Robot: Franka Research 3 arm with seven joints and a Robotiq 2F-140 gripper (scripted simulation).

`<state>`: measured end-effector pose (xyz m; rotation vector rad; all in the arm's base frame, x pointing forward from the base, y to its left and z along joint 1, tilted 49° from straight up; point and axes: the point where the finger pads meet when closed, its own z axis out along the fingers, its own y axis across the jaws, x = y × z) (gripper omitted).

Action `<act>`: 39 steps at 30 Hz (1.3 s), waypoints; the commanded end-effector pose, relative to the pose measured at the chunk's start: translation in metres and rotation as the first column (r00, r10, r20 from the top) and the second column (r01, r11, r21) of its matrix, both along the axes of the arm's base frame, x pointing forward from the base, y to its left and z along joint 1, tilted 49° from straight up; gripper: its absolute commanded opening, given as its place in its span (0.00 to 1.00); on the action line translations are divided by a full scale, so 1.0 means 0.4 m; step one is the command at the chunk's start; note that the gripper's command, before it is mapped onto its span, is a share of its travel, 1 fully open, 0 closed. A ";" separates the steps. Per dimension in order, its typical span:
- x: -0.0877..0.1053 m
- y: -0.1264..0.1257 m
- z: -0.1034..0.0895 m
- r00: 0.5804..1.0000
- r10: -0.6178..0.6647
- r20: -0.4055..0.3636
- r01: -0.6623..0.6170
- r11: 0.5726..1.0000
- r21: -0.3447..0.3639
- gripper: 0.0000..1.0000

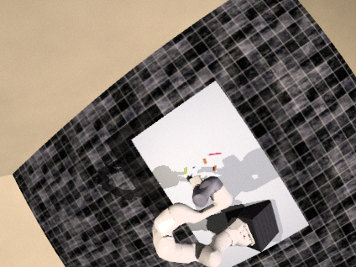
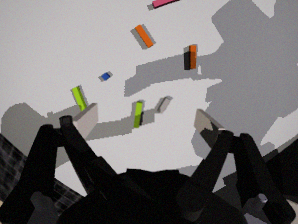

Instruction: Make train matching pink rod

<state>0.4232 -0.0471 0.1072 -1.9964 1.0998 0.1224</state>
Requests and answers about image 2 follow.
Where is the pink rod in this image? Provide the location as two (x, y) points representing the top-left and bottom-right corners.
(152, 0), (180, 9)

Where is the orange rod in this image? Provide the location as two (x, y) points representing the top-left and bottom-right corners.
(135, 24), (153, 48)
(189, 45), (196, 69)

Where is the lime green rod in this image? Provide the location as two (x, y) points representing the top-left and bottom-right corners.
(72, 86), (87, 111)
(134, 101), (142, 128)

